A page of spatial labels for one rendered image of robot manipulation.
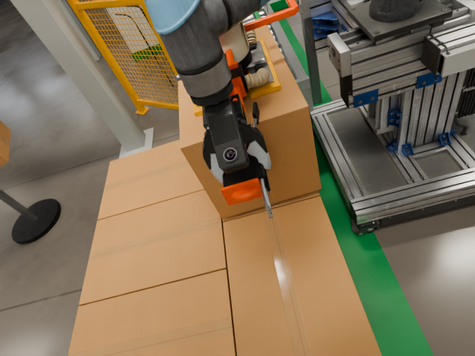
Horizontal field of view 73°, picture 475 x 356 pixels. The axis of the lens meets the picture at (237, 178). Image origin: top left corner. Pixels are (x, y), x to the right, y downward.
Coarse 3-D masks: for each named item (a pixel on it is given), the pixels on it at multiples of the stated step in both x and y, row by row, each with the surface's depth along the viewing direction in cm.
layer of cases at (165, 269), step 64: (128, 192) 155; (192, 192) 143; (128, 256) 130; (192, 256) 121; (256, 256) 113; (320, 256) 107; (128, 320) 112; (192, 320) 105; (256, 320) 100; (320, 320) 94
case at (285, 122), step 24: (288, 72) 105; (264, 96) 100; (288, 96) 97; (192, 120) 103; (264, 120) 93; (288, 120) 94; (192, 144) 96; (288, 144) 101; (312, 144) 103; (192, 168) 103; (288, 168) 109; (312, 168) 111; (216, 192) 113; (288, 192) 119
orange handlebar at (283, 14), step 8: (288, 0) 107; (288, 8) 103; (296, 8) 103; (264, 16) 105; (272, 16) 103; (280, 16) 103; (288, 16) 103; (248, 24) 104; (256, 24) 104; (264, 24) 104; (232, 56) 95; (240, 96) 79; (240, 192) 60; (248, 192) 59; (256, 192) 60; (240, 200) 60; (248, 200) 60
